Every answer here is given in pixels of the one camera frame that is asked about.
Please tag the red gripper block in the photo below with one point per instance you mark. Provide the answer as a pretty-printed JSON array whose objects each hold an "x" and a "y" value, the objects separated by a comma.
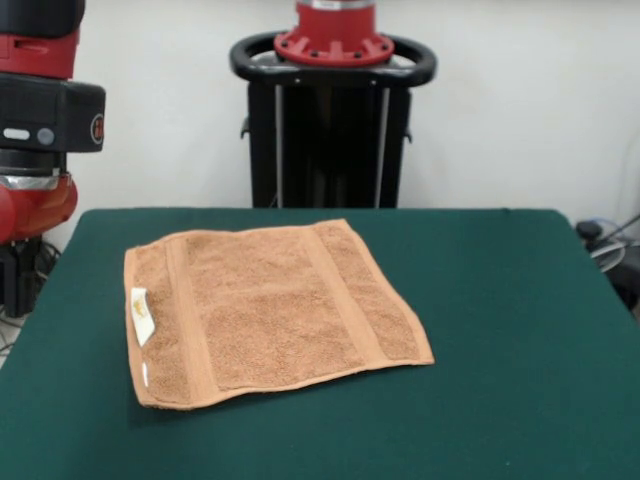
[{"x": 35, "y": 210}]

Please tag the black floor object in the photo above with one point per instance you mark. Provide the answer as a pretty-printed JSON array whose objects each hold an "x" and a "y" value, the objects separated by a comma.
[{"x": 627, "y": 285}]

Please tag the tan terry towel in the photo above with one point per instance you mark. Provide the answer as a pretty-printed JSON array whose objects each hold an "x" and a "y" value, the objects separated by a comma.
[{"x": 270, "y": 310}]

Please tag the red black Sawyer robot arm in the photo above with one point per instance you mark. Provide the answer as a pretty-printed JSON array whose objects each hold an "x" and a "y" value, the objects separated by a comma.
[{"x": 40, "y": 100}]

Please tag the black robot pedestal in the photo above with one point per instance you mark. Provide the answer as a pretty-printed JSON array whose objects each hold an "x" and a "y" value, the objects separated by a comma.
[{"x": 340, "y": 150}]

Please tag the dark green table cloth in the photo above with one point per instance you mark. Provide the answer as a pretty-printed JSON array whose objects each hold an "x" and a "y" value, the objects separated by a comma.
[{"x": 500, "y": 350}]

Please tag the red robot base flange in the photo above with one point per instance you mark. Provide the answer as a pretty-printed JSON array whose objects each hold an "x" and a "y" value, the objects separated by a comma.
[{"x": 335, "y": 30}]

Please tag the small black device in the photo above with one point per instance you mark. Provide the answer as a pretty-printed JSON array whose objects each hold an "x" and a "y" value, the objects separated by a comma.
[{"x": 589, "y": 229}]

